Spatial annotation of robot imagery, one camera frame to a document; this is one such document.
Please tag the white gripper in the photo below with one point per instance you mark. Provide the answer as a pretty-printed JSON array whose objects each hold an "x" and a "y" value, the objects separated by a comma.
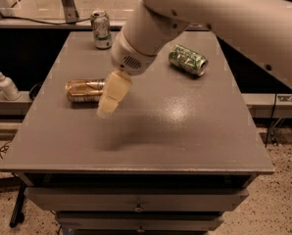
[{"x": 127, "y": 57}]

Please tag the orange LaCroix can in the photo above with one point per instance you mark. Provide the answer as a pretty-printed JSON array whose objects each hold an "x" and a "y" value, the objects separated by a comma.
[{"x": 84, "y": 90}]

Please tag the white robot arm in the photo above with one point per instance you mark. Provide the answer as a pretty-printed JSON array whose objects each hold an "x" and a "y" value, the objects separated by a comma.
[{"x": 261, "y": 30}]

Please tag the white green soda can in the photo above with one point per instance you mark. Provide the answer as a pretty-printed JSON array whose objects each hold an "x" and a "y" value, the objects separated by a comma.
[{"x": 100, "y": 25}]

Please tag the green patterned can lying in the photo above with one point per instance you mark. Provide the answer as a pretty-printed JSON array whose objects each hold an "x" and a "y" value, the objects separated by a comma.
[{"x": 187, "y": 60}]

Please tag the grey drawer cabinet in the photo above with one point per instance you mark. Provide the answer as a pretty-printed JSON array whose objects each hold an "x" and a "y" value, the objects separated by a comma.
[{"x": 172, "y": 130}]

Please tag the white pump bottle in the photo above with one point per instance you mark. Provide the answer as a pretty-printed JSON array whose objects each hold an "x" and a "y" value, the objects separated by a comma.
[{"x": 9, "y": 88}]

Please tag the upper grey drawer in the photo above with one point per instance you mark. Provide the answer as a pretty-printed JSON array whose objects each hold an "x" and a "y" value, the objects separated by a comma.
[{"x": 136, "y": 200}]

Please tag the grey drawer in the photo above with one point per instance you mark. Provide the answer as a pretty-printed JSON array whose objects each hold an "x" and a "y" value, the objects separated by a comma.
[
  {"x": 140, "y": 221},
  {"x": 136, "y": 200}
]

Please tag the lower grey drawer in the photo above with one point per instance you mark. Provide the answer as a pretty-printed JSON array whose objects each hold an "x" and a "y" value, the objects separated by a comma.
[{"x": 140, "y": 221}]

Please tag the black table leg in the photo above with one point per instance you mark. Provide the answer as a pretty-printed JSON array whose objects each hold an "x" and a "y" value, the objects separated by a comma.
[{"x": 17, "y": 214}]

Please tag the grey metal bracket left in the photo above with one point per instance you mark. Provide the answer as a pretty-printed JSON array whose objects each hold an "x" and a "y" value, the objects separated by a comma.
[{"x": 70, "y": 11}]

